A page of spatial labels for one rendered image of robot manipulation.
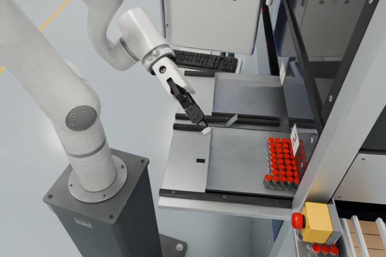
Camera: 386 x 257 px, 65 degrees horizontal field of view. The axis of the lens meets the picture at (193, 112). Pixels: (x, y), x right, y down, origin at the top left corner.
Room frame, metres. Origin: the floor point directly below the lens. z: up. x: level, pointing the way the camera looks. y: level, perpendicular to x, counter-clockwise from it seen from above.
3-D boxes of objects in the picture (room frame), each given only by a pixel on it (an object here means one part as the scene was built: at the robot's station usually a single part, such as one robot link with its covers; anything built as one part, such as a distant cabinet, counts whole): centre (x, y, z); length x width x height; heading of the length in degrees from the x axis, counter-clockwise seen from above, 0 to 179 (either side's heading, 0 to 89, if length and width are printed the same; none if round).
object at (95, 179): (0.58, 0.31, 0.95); 0.19 x 0.19 x 0.18
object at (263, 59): (1.46, -0.40, 0.73); 1.98 x 0.01 x 0.25; 174
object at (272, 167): (0.61, -0.26, 0.91); 0.18 x 0.02 x 0.05; 174
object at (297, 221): (0.36, -0.27, 0.99); 0.04 x 0.04 x 0.04; 84
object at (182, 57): (1.34, -0.03, 0.82); 0.40 x 0.14 x 0.02; 76
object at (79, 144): (0.61, 0.33, 1.16); 0.19 x 0.12 x 0.24; 34
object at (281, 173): (0.61, -0.28, 0.91); 0.18 x 0.02 x 0.05; 174
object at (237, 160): (0.62, -0.22, 0.90); 0.34 x 0.26 x 0.04; 84
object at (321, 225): (0.36, -0.31, 1.00); 0.08 x 0.07 x 0.07; 84
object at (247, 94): (0.96, -0.25, 0.90); 0.34 x 0.26 x 0.04; 84
